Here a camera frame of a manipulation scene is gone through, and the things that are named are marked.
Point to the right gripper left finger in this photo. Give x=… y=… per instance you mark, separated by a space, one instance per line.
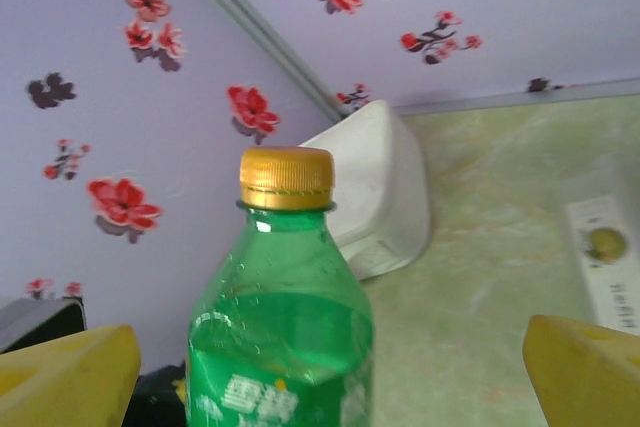
x=65 y=377

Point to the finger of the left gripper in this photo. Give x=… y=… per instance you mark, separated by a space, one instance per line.
x=155 y=397

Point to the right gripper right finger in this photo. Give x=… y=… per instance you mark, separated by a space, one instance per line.
x=585 y=377

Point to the green bottle yellow cap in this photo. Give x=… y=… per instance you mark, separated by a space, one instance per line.
x=280 y=322

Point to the white long cardboard box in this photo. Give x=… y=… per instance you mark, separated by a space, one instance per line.
x=605 y=257

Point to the white plastic storage box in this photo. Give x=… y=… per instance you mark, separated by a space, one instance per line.
x=380 y=187

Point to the thin aluminium wall rail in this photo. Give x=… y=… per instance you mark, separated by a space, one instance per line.
x=525 y=97

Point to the aluminium frame post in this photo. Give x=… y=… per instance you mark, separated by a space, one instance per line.
x=260 y=22

